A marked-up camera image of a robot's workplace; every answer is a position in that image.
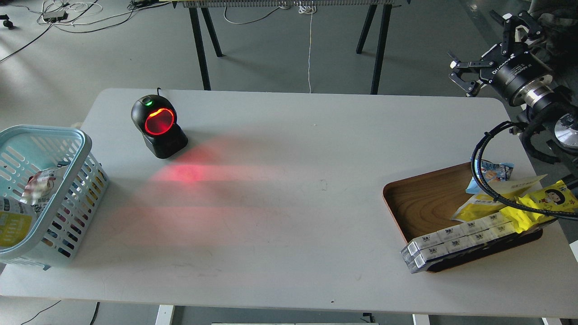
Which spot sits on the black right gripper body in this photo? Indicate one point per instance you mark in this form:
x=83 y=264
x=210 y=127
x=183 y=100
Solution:
x=510 y=74

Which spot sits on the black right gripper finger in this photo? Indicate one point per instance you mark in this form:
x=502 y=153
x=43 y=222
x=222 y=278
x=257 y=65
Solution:
x=466 y=74
x=520 y=33

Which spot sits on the yellow white snack pouch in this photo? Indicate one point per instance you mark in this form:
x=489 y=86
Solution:
x=16 y=221

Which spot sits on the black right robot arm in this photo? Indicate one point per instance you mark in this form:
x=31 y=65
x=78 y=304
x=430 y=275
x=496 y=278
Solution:
x=548 y=109

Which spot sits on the blue snack packet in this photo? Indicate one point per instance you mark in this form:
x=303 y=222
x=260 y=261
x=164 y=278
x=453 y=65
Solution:
x=491 y=172

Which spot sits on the yellow cream snack pouch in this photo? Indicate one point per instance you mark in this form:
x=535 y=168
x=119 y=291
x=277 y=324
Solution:
x=481 y=204

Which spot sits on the yellow cartoon snack bag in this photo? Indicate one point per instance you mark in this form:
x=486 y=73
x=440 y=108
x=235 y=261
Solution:
x=557 y=197

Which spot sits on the white boxed snack row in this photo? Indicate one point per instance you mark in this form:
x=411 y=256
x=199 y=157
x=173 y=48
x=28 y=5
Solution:
x=454 y=239
x=452 y=260

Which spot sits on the light blue plastic basket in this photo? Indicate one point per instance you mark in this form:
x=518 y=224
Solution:
x=63 y=219

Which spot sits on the black table trestle legs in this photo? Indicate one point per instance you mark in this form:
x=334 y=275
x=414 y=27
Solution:
x=338 y=49

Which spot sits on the brown wooden tray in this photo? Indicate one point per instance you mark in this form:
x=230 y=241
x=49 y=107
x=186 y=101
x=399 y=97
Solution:
x=425 y=203

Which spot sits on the black barcode scanner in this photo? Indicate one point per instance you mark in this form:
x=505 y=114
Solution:
x=156 y=119

